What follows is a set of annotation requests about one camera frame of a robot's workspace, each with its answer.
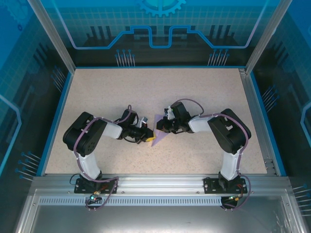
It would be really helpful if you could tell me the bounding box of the purple paper sheet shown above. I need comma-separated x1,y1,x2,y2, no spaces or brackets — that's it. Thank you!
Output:
150,114,171,148

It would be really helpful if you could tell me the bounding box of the blue table edge strip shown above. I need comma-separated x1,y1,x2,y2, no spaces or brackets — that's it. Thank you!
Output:
35,71,75,177
249,72,288,177

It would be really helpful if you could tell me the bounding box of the grey metal tray panel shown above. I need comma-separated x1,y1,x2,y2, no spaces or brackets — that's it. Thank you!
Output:
13,189,307,233

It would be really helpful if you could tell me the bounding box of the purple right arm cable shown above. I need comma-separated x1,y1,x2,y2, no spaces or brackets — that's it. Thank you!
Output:
173,98,254,212

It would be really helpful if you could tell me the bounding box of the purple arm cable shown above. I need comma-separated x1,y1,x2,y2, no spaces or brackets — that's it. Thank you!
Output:
173,98,254,212
72,104,121,212

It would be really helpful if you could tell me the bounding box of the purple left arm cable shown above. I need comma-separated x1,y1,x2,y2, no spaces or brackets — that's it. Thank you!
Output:
72,104,121,212

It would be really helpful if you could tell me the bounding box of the aluminium mounting rail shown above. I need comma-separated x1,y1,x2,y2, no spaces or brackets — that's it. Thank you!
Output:
31,173,292,195

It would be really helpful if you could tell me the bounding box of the slotted cable duct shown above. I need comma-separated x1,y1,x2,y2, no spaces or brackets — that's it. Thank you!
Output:
38,197,241,207

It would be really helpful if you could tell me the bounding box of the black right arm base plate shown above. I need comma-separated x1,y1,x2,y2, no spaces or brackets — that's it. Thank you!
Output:
203,177,246,195

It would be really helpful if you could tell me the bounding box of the aluminium side rail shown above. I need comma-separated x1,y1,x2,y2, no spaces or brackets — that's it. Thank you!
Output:
239,68,278,176

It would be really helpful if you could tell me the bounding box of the cable connector with green light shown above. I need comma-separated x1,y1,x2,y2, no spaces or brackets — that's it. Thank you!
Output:
87,191,102,202
227,193,244,202

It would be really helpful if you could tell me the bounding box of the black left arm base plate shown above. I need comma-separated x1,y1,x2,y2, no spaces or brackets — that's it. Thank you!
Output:
74,178,119,195

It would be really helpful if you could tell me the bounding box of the aluminium frame post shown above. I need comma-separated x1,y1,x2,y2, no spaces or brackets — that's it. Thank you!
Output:
27,0,76,73
244,0,292,75

